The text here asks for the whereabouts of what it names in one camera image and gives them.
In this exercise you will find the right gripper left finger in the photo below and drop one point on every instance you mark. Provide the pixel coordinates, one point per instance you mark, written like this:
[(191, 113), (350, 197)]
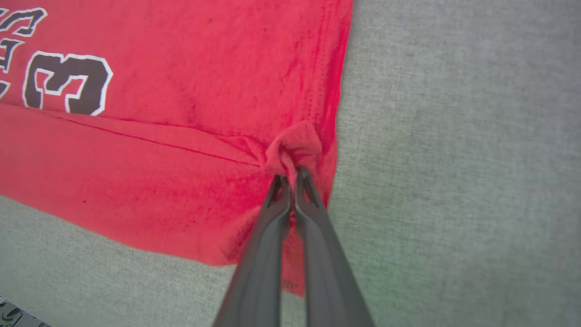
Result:
[(258, 263)]

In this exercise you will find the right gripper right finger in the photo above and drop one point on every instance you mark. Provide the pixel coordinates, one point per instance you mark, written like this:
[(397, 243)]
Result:
[(327, 272)]

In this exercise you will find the grey fabric sofa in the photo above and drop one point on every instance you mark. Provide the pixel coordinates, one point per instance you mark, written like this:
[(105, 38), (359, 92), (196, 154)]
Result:
[(454, 181)]

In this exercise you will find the red basketball jersey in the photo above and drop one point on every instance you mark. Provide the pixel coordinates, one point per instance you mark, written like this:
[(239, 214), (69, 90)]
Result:
[(181, 91)]

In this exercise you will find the grey patterned panel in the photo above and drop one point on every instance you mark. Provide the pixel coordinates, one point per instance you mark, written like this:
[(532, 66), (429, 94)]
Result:
[(11, 315)]

